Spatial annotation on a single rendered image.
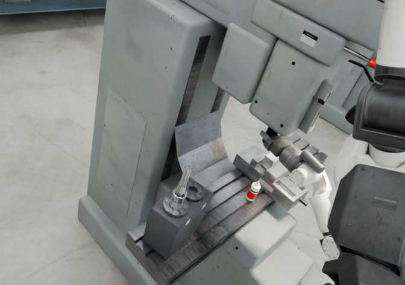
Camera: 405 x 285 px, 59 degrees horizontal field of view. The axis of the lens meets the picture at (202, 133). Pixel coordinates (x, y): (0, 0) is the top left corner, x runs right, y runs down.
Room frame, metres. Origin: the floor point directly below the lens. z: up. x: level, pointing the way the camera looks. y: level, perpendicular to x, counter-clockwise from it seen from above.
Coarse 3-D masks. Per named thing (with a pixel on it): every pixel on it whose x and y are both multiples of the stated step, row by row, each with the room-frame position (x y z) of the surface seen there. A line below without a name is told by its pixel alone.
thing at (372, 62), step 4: (344, 48) 1.06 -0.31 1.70; (348, 48) 1.06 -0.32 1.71; (352, 52) 1.05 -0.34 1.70; (356, 52) 1.04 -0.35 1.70; (356, 56) 1.04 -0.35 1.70; (360, 56) 1.03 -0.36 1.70; (364, 56) 1.03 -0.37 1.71; (364, 60) 1.02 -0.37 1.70; (368, 60) 1.02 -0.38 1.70; (372, 60) 1.01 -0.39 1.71; (372, 64) 1.00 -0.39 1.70
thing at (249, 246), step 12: (276, 204) 1.28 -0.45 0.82; (264, 216) 1.17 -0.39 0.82; (276, 216) 1.20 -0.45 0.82; (288, 216) 1.22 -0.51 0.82; (252, 228) 1.08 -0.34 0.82; (264, 228) 1.10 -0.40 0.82; (276, 228) 1.13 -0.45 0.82; (288, 228) 1.15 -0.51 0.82; (228, 240) 1.02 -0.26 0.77; (240, 240) 1.00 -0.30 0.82; (252, 240) 1.02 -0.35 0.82; (264, 240) 1.04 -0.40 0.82; (276, 240) 1.06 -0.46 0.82; (240, 252) 0.98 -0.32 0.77; (252, 252) 0.96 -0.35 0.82; (264, 252) 0.98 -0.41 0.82; (252, 264) 0.95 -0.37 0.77
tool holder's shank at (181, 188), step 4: (184, 168) 0.81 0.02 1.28; (188, 168) 0.82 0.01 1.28; (184, 172) 0.81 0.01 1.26; (188, 172) 0.81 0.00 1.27; (184, 176) 0.81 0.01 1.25; (188, 176) 0.81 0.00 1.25; (180, 180) 0.82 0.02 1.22; (184, 180) 0.81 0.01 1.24; (188, 180) 0.82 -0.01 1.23; (180, 184) 0.81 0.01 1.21; (184, 184) 0.81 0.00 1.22; (180, 188) 0.81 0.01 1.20; (184, 188) 0.81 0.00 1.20; (180, 192) 0.80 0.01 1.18; (184, 192) 0.81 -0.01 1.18
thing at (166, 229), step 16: (192, 192) 0.91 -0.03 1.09; (208, 192) 0.94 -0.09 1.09; (160, 208) 0.79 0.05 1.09; (192, 208) 0.84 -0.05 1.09; (160, 224) 0.77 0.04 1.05; (176, 224) 0.75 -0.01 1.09; (192, 224) 0.85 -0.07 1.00; (144, 240) 0.78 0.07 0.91; (160, 240) 0.76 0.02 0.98; (176, 240) 0.76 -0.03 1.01
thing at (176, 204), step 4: (172, 196) 0.81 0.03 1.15; (172, 200) 0.80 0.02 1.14; (176, 200) 0.80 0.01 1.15; (180, 200) 0.80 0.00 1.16; (184, 200) 0.81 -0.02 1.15; (172, 204) 0.80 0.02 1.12; (176, 204) 0.80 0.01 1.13; (180, 204) 0.80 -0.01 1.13; (172, 208) 0.80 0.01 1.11; (176, 208) 0.80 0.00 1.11; (180, 208) 0.80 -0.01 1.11
